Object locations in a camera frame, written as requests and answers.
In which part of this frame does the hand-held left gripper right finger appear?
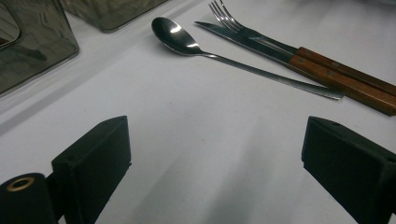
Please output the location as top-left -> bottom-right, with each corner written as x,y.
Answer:
301,116 -> 396,224

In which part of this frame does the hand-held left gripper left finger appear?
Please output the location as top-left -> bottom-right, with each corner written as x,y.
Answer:
50,115 -> 132,224

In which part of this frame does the smoky clear plastic bin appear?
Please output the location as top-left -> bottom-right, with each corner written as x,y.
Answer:
0,0 -> 80,95
60,0 -> 169,34

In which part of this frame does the white table cover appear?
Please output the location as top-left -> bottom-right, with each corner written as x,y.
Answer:
0,0 -> 396,224

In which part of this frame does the metal spoon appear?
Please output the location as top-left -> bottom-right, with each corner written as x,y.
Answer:
151,16 -> 345,101

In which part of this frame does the wooden-handled table knife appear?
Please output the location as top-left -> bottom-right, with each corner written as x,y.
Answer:
194,21 -> 396,117

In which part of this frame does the wooden-handled fork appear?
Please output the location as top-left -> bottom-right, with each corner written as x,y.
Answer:
208,0 -> 396,96

